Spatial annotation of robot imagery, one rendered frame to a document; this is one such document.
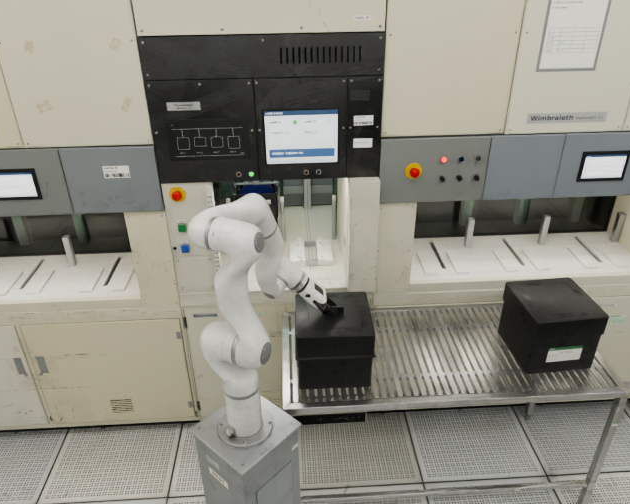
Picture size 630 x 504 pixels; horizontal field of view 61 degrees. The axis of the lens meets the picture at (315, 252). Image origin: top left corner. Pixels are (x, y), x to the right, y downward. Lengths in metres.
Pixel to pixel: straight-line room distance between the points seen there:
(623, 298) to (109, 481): 2.61
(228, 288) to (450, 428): 1.81
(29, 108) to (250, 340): 1.23
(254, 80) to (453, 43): 0.74
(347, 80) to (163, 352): 1.52
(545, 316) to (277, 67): 1.35
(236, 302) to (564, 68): 1.51
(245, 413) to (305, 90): 1.17
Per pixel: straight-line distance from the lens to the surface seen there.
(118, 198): 2.32
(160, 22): 2.10
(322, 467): 2.84
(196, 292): 2.49
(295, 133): 2.14
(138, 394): 2.93
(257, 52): 2.07
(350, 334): 1.95
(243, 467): 1.89
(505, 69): 2.25
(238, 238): 1.46
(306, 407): 2.04
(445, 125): 2.23
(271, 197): 2.80
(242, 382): 1.79
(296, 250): 2.69
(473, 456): 2.98
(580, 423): 3.32
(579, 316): 2.24
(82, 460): 3.11
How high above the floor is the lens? 2.22
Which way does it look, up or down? 30 degrees down
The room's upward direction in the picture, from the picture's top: 1 degrees counter-clockwise
